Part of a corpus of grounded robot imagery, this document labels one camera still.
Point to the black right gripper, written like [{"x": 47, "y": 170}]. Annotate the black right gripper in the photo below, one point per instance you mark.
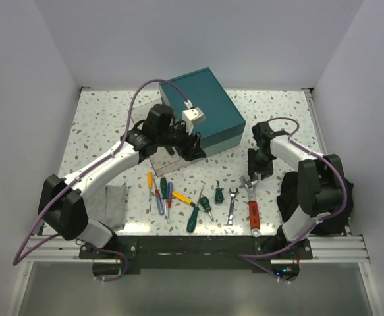
[{"x": 265, "y": 171}]

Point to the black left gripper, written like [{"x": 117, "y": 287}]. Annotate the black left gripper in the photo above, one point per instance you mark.
[{"x": 191, "y": 148}]

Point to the red handled adjustable wrench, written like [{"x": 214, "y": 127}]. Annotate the red handled adjustable wrench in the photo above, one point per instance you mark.
[{"x": 254, "y": 215}]

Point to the thin silver awl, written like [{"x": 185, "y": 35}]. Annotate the thin silver awl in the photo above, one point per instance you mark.
[{"x": 201, "y": 192}]

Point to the clear plastic drawer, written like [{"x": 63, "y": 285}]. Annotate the clear plastic drawer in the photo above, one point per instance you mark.
[{"x": 165, "y": 164}]

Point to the teal drawer box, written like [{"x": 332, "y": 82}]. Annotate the teal drawer box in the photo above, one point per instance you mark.
[{"x": 223, "y": 126}]

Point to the silver end spanner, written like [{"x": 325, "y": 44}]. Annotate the silver end spanner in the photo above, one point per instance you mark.
[{"x": 233, "y": 192}]

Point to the small green hook tool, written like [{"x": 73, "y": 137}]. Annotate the small green hook tool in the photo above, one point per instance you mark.
[{"x": 219, "y": 198}]

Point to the stubby green screwdriver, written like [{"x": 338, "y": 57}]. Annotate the stubby green screwdriver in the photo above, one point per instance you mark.
[{"x": 204, "y": 202}]

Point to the long green handled screwdriver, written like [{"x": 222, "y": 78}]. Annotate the long green handled screwdriver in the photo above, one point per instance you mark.
[{"x": 191, "y": 224}]

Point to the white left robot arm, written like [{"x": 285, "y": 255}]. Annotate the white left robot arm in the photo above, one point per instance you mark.
[{"x": 62, "y": 203}]

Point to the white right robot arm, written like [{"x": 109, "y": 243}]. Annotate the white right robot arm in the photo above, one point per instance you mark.
[{"x": 315, "y": 197}]

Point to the dark green screwdriver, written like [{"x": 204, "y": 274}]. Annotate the dark green screwdriver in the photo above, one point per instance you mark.
[{"x": 164, "y": 187}]

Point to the yellow black screwdriver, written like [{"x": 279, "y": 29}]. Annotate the yellow black screwdriver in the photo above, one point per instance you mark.
[{"x": 183, "y": 198}]

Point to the black cloth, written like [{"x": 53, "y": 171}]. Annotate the black cloth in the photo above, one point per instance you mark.
[{"x": 287, "y": 203}]

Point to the small red screwdriver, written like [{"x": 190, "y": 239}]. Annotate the small red screwdriver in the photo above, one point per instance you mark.
[{"x": 159, "y": 202}]

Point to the grey cloth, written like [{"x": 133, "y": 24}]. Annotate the grey cloth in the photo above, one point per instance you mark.
[{"x": 108, "y": 205}]

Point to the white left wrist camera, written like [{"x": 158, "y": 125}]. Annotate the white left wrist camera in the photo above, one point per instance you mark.
[{"x": 193, "y": 116}]

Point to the blue handled screwdriver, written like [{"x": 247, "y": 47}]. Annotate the blue handled screwdriver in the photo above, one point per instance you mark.
[{"x": 169, "y": 199}]

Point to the yellow handled screwdriver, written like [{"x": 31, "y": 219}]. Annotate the yellow handled screwdriver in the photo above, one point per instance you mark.
[{"x": 150, "y": 187}]

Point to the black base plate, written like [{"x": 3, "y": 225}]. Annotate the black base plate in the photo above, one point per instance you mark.
[{"x": 138, "y": 253}]

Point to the aluminium frame rail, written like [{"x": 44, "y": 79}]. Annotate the aluminium frame rail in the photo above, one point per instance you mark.
[{"x": 57, "y": 250}]

